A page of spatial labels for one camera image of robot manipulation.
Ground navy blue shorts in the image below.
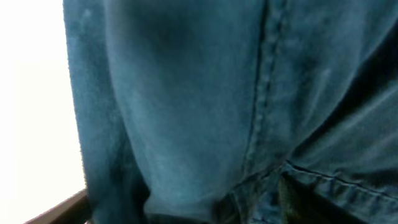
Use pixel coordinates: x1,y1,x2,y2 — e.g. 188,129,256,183
63,0,397,223

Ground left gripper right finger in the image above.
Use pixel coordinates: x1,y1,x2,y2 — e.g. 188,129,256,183
278,174,365,224

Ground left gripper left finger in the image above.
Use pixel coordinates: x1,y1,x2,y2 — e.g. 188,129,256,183
25,189,92,224

